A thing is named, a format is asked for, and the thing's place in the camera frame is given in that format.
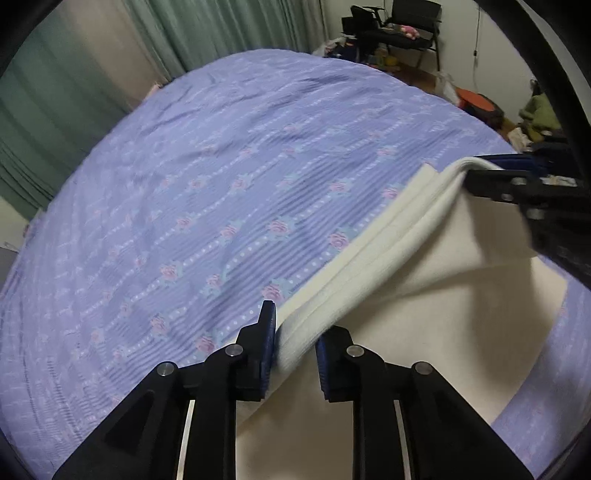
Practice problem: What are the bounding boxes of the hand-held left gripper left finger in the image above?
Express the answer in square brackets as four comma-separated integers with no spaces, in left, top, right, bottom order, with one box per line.
[51,300,278,480]

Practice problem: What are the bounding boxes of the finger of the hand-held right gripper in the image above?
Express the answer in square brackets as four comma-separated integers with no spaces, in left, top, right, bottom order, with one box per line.
[477,154,549,175]
[465,170,548,207]

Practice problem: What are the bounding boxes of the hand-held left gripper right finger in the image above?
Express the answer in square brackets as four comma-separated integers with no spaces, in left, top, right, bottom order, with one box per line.
[316,326,536,480]

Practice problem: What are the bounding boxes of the cream pants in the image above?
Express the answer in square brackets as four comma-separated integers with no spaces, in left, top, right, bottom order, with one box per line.
[235,157,568,480]

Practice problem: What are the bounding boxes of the green clothing pile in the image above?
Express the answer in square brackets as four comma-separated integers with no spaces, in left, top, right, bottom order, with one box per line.
[518,92,561,134]

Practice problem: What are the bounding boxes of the orange and black bag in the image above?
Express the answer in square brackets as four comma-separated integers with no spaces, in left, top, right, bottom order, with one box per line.
[457,89,506,130]

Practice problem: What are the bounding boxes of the white plastic bag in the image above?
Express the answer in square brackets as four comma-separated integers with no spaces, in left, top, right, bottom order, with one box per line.
[434,70,460,106]

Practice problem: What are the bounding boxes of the purple floral bed sheet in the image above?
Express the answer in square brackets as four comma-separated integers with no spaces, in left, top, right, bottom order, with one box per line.
[0,50,591,480]

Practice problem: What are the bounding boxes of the black armchair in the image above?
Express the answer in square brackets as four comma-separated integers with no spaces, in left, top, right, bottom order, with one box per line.
[369,0,443,72]

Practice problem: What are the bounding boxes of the black office chair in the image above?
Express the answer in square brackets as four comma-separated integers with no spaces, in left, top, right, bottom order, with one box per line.
[342,4,386,63]

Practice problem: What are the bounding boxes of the green curtain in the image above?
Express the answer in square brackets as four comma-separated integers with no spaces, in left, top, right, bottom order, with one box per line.
[0,0,334,223]

